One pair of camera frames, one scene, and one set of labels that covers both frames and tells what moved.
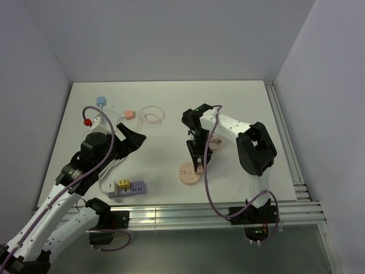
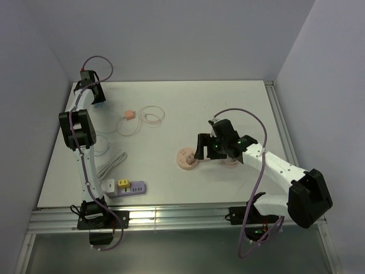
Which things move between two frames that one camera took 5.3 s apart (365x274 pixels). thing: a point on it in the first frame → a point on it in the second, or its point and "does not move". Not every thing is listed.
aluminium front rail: [205, 218] does not move
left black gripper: [133, 141] → [101, 97]
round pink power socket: [187, 174] → [182, 156]
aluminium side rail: [301, 193] does not move
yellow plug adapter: [124, 183] does not move
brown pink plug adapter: [200, 169] → [190, 159]
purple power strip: [136, 188] does not move
